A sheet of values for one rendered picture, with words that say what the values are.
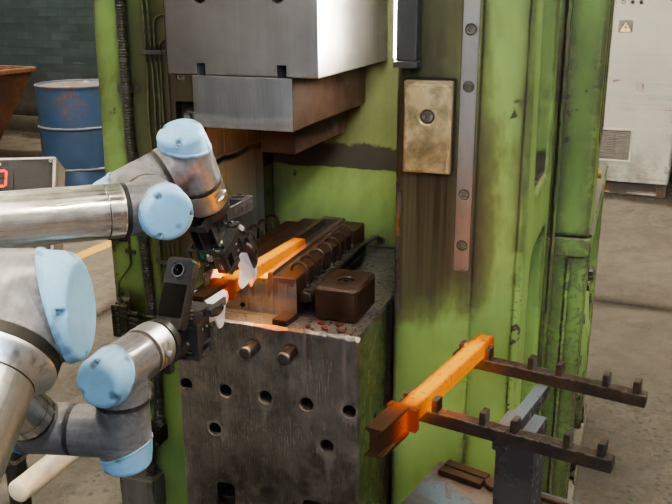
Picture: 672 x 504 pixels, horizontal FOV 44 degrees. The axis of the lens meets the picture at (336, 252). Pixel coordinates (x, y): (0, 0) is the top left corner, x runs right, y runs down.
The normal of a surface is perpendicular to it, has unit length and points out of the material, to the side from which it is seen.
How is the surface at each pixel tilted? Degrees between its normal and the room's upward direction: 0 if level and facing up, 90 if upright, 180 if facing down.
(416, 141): 90
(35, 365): 101
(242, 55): 90
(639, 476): 0
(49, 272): 31
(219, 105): 90
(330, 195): 90
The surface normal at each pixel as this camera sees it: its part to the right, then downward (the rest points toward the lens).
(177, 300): -0.27, -0.20
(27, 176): 0.07, -0.22
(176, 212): 0.48, 0.26
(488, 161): -0.34, 0.29
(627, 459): 0.00, -0.95
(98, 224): 0.47, 0.47
